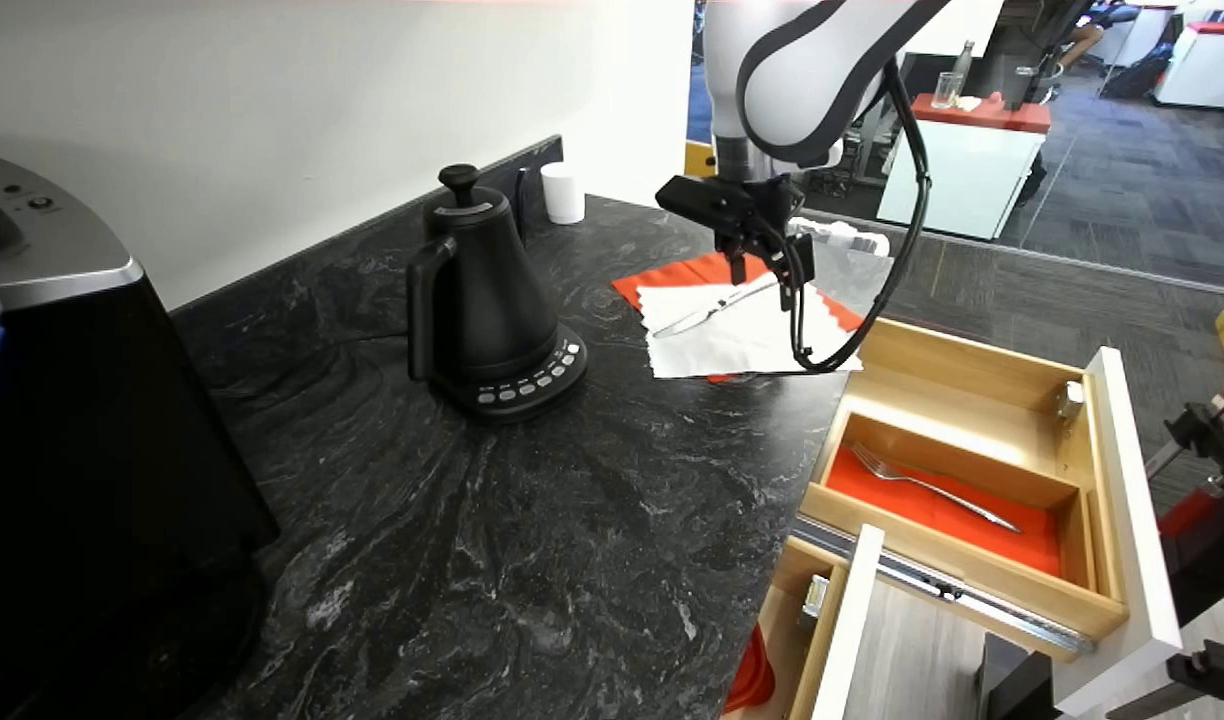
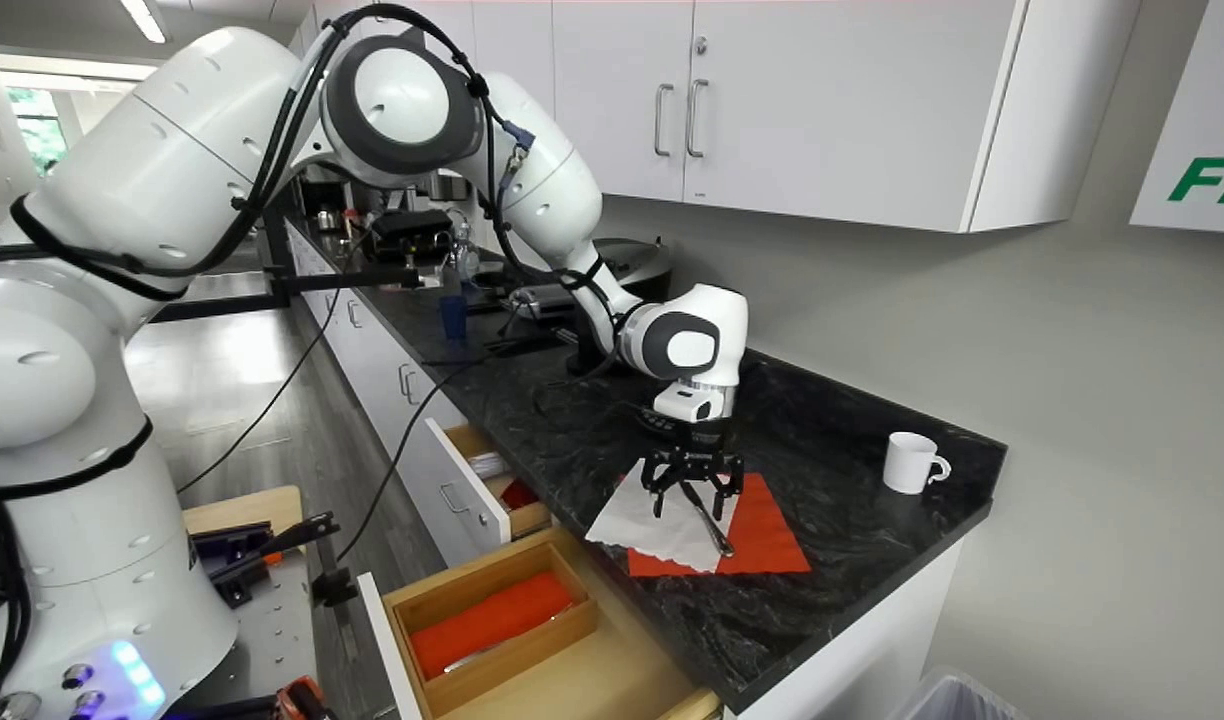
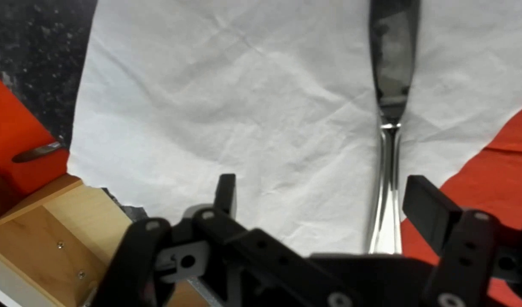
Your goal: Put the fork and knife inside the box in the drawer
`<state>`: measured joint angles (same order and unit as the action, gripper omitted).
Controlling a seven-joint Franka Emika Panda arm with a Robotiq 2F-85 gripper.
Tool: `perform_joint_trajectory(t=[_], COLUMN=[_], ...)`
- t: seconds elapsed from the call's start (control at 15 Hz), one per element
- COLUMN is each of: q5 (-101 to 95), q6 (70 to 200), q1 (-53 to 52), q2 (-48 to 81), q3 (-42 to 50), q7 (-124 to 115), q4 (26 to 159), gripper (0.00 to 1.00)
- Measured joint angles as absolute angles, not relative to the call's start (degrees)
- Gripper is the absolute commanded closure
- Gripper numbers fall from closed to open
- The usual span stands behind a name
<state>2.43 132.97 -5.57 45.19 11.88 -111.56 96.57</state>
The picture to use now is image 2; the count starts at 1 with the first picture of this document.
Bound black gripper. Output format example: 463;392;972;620
640;414;748;520

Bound silver knife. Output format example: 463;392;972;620
672;478;736;554

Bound silver fork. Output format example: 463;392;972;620
428;641;518;681

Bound large wooden drawer white front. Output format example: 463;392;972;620
352;525;726;720

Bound small wooden drawer white front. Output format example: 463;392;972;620
420;414;558;574

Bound wooden box red lining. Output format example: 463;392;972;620
384;545;603;720

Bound white paper napkin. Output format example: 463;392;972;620
583;457;744;577

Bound red paper napkin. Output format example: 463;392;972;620
624;473;817;580

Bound white mug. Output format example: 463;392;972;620
881;428;958;502

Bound small black device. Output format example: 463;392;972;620
489;278;583;362

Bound white lower cabinet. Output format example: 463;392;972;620
286;215;970;720

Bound black stand foot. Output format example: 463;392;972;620
310;564;366;612

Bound light wooden board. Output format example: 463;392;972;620
182;482;310;545

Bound white sign green letters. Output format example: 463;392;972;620
1128;0;1224;242

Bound ceiling light strip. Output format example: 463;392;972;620
115;0;174;49

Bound thin black floor cable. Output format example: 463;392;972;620
328;377;453;577
168;285;352;502

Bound black exterior camera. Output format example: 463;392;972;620
360;206;459;273

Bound white wall cabinet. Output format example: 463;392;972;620
310;0;1147;242

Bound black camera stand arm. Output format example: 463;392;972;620
144;261;424;330

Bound orange handled tool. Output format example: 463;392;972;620
269;677;340;720

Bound black clamp red handle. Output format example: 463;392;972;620
184;514;343;608

